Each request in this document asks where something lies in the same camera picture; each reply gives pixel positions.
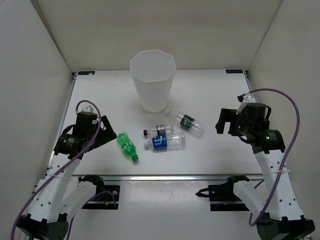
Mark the green plastic soda bottle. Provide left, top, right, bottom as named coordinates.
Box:
left=116, top=132, right=139, bottom=162

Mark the clear bottle green label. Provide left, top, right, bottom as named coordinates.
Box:
left=165, top=108, right=205, bottom=138

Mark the clear bottle black label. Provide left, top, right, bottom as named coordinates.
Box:
left=143, top=123, right=174, bottom=138

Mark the clear bottle blue label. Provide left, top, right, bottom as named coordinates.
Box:
left=144, top=132, right=186, bottom=152

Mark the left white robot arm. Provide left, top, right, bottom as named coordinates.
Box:
left=13, top=111, right=117, bottom=240

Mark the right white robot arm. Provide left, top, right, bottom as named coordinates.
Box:
left=215, top=102, right=315, bottom=240

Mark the white octagonal plastic bin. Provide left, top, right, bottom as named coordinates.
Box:
left=129, top=49, right=177, bottom=113

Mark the right black corner label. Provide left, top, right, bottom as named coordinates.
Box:
left=225, top=69, right=244, bottom=74

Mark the black corner label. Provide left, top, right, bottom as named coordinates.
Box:
left=225, top=69, right=244, bottom=74
left=77, top=70, right=95, bottom=76

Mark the left black corner label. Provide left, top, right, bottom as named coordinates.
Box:
left=77, top=70, right=95, bottom=76

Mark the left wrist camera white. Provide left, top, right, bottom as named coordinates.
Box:
left=75, top=105, right=97, bottom=116

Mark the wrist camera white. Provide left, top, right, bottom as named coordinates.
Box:
left=75, top=105, right=97, bottom=116
left=237, top=92, right=256, bottom=113

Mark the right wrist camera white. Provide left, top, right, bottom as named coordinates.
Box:
left=237, top=92, right=256, bottom=113

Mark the aluminium table edge rail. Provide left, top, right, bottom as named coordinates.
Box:
left=47, top=174, right=266, bottom=182

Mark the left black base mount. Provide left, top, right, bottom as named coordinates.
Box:
left=82, top=185, right=121, bottom=210

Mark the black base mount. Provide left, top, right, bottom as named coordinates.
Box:
left=82, top=185, right=121, bottom=210
left=195, top=183, right=249, bottom=212

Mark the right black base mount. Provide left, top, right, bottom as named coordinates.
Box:
left=195, top=183, right=249, bottom=212

